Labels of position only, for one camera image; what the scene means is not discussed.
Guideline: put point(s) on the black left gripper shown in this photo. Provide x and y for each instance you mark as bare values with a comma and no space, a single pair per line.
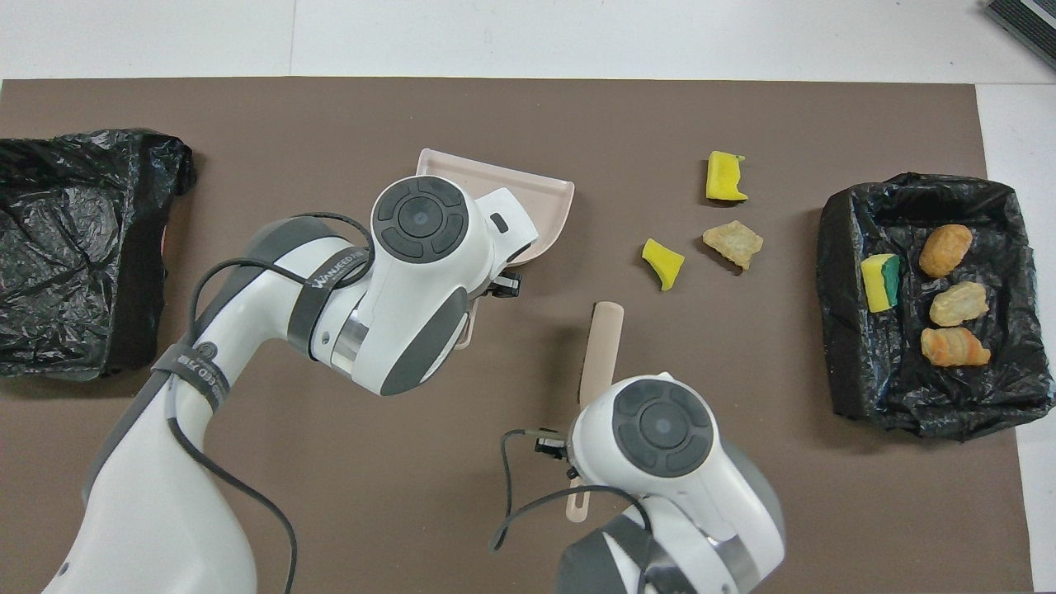
502,285

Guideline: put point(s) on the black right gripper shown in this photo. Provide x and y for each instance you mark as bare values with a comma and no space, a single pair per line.
554,448

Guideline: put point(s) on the beige plastic dustpan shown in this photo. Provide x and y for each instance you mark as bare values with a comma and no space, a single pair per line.
544,206

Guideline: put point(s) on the beige hand brush black bristles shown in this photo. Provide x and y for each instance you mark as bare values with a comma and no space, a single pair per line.
602,346

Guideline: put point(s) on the small yellow sponge wedge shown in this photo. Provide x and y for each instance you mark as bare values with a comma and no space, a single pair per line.
664,264

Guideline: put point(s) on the pale toast piece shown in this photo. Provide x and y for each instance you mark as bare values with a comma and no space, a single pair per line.
733,243

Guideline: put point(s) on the notched yellow sponge piece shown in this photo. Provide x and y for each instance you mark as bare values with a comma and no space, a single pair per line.
724,177

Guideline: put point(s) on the yellow green-backed sponge block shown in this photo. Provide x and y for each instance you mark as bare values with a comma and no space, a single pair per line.
878,285

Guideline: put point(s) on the striped orange croissant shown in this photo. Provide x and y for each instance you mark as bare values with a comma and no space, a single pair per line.
954,347

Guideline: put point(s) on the pale lumpy bread piece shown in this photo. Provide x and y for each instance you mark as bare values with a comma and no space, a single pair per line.
959,304

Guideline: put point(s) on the brown oval croquette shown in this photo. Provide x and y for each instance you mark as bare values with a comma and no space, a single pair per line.
945,250

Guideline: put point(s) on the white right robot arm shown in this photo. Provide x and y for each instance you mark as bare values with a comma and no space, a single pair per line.
668,462

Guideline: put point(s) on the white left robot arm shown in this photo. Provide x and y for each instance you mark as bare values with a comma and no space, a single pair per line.
412,280

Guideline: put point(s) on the black bag lined bin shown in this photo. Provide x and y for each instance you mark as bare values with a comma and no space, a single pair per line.
66,247
850,363

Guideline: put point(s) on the brown table mat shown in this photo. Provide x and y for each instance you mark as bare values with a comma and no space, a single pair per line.
412,462

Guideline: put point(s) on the dark ribbed grille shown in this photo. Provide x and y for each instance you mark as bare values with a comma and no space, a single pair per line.
1025,23

